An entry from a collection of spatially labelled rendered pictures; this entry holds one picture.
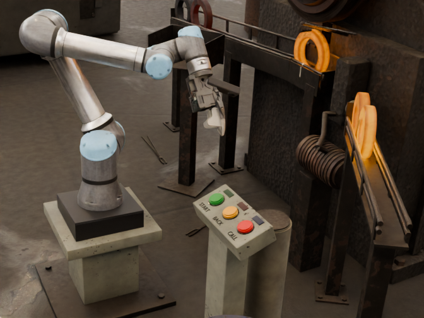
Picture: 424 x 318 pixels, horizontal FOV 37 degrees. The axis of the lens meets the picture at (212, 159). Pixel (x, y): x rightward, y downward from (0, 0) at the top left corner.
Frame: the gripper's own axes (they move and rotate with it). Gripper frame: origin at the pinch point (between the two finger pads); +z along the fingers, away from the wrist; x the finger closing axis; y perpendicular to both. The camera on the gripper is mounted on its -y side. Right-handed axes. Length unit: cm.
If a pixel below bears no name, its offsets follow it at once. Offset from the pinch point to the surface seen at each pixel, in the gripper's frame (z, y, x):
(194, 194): 14, -15, -89
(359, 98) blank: 2.4, -36.9, 23.5
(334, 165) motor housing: 20.1, -34.1, 2.7
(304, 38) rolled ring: -30, -51, -19
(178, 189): 11, -10, -94
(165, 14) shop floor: -160, -124, -352
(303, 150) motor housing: 11.9, -32.0, -10.8
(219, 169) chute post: 6, -37, -105
